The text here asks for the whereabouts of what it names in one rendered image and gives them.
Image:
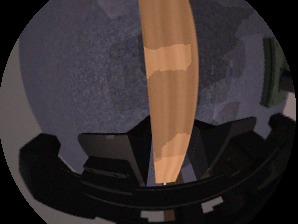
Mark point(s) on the wooden headboard post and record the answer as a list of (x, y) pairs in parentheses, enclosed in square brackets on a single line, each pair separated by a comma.
[(169, 214)]

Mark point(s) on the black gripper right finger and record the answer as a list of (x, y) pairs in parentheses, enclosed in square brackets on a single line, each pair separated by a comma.
[(209, 141)]

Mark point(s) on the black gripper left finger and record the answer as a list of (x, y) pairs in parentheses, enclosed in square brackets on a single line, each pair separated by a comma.
[(133, 146)]

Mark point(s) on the wooden rail with metal hooks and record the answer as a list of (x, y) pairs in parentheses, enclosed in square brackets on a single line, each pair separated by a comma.
[(171, 58)]

